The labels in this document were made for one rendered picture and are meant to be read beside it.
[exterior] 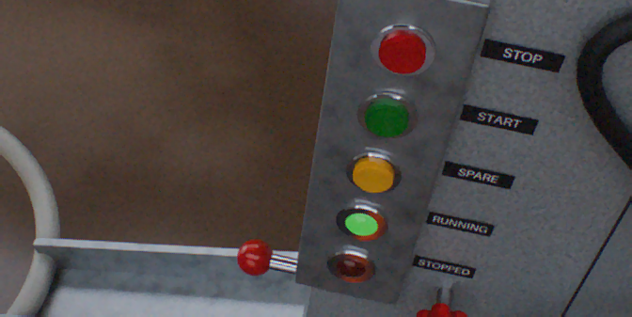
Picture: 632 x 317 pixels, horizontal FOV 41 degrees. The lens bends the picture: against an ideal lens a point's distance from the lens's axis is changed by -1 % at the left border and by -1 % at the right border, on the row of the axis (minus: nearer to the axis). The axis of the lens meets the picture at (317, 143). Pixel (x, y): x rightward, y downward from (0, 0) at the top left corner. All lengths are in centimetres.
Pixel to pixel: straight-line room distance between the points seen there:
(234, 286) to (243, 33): 190
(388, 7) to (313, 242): 21
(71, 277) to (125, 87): 159
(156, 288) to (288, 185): 137
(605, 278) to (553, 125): 17
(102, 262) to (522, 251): 57
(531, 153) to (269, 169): 187
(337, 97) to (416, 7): 8
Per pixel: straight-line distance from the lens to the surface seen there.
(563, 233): 60
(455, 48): 47
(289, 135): 248
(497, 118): 52
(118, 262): 102
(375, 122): 50
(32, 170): 114
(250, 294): 96
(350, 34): 47
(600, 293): 67
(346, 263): 61
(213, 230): 223
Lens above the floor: 177
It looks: 46 degrees down
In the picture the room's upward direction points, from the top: 9 degrees clockwise
